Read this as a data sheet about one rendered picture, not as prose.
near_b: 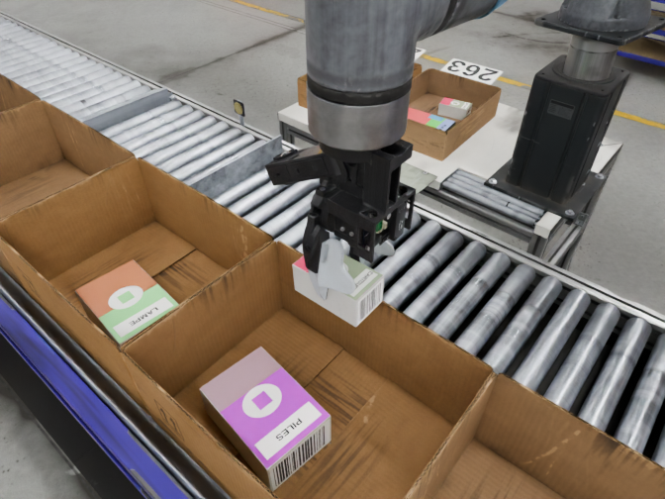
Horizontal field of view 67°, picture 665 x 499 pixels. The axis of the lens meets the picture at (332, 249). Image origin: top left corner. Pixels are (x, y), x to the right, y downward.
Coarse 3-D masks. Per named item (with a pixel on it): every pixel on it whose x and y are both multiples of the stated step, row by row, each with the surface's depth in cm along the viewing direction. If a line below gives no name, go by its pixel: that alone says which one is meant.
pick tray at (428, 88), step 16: (416, 80) 178; (432, 80) 184; (448, 80) 180; (464, 80) 176; (416, 96) 182; (432, 96) 185; (448, 96) 183; (464, 96) 179; (480, 96) 176; (496, 96) 168; (432, 112) 176; (480, 112) 162; (496, 112) 175; (416, 128) 153; (432, 128) 150; (464, 128) 157; (480, 128) 169; (416, 144) 157; (432, 144) 153; (448, 144) 152
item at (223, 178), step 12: (264, 144) 150; (276, 144) 154; (240, 156) 145; (252, 156) 149; (264, 156) 153; (228, 168) 143; (240, 168) 147; (252, 168) 151; (204, 180) 138; (216, 180) 141; (228, 180) 145; (240, 180) 149; (204, 192) 140; (216, 192) 143
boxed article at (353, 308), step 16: (304, 272) 61; (352, 272) 60; (368, 272) 60; (304, 288) 63; (368, 288) 58; (320, 304) 62; (336, 304) 60; (352, 304) 57; (368, 304) 60; (352, 320) 59
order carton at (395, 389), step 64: (256, 256) 79; (192, 320) 74; (256, 320) 87; (320, 320) 86; (384, 320) 73; (192, 384) 80; (320, 384) 81; (384, 384) 80; (448, 384) 71; (192, 448) 67; (384, 448) 72
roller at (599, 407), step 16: (640, 320) 108; (624, 336) 105; (640, 336) 105; (624, 352) 101; (640, 352) 103; (608, 368) 99; (624, 368) 99; (608, 384) 96; (624, 384) 97; (592, 400) 94; (608, 400) 94; (592, 416) 91; (608, 416) 92
